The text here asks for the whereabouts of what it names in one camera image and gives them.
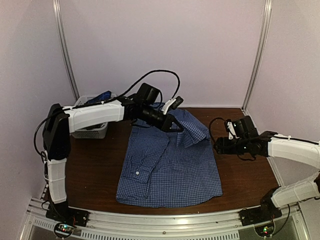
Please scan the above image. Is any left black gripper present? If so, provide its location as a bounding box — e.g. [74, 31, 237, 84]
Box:
[140, 105, 184, 134]

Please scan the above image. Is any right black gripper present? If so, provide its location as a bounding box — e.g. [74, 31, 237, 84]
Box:
[213, 137, 249, 155]

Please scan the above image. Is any blue plaid long sleeve shirt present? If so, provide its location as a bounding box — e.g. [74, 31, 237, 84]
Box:
[116, 108, 223, 208]

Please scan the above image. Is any white plastic laundry basket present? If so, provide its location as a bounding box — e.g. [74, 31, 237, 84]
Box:
[71, 93, 117, 139]

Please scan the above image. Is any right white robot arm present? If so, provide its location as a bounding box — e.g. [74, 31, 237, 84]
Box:
[211, 115, 320, 221]

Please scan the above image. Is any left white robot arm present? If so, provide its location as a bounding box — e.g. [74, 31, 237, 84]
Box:
[40, 83, 184, 222]

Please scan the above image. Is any dark blue plaid shirt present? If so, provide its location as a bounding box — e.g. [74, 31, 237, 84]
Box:
[86, 90, 112, 104]

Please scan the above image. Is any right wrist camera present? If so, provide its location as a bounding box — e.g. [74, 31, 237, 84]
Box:
[226, 119, 237, 140]

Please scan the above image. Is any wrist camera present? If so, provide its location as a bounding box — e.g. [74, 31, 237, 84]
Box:
[226, 119, 237, 140]
[160, 96, 184, 115]

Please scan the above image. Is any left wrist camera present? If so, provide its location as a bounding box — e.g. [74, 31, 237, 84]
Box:
[160, 96, 184, 115]

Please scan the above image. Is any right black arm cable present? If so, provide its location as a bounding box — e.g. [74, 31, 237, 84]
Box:
[208, 117, 320, 161]

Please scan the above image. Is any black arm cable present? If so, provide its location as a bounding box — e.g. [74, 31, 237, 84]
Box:
[33, 69, 181, 158]
[208, 117, 320, 161]

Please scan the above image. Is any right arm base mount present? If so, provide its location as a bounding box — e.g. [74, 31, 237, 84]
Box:
[238, 194, 291, 240]

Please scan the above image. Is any aluminium front rail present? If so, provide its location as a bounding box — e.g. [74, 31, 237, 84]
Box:
[24, 196, 303, 240]

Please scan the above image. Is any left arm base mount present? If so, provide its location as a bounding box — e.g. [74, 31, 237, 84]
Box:
[41, 198, 89, 240]

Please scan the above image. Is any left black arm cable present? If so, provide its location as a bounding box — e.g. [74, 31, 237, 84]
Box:
[33, 69, 181, 158]

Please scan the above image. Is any right aluminium frame post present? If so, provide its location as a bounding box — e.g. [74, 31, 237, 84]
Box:
[241, 0, 273, 113]

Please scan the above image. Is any aluminium frame post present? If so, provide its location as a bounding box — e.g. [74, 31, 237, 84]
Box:
[52, 0, 80, 100]
[241, 0, 273, 113]

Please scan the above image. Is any left aluminium frame post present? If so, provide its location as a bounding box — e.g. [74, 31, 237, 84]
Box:
[52, 0, 80, 100]

